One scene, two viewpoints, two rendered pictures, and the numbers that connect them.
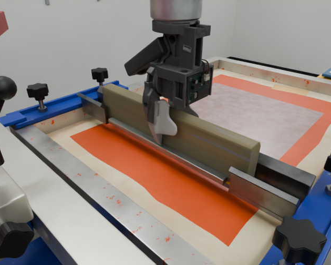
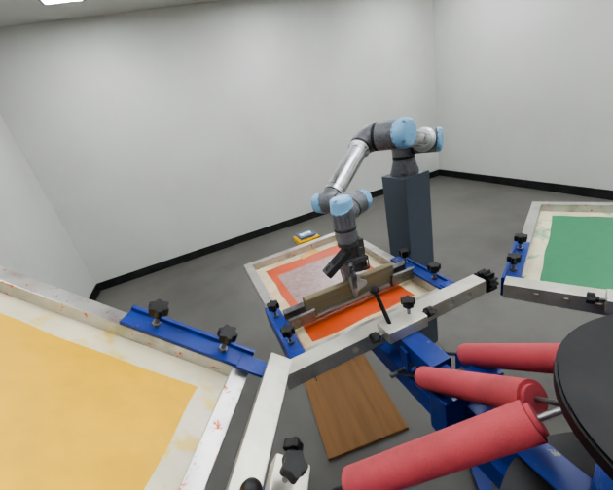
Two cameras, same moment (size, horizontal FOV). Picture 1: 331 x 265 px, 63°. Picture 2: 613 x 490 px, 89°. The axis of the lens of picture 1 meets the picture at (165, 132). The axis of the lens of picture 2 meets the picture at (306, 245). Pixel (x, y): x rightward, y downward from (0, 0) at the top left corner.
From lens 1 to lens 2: 0.97 m
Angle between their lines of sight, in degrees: 54
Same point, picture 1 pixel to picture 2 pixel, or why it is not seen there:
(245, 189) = (398, 279)
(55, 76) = not seen: outside the picture
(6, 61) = not seen: outside the picture
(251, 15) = (94, 233)
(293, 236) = (434, 265)
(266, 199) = (405, 275)
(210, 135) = (378, 272)
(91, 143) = (327, 332)
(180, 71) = (362, 257)
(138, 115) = (337, 295)
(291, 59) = (167, 251)
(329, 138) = not seen: hidden behind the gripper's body
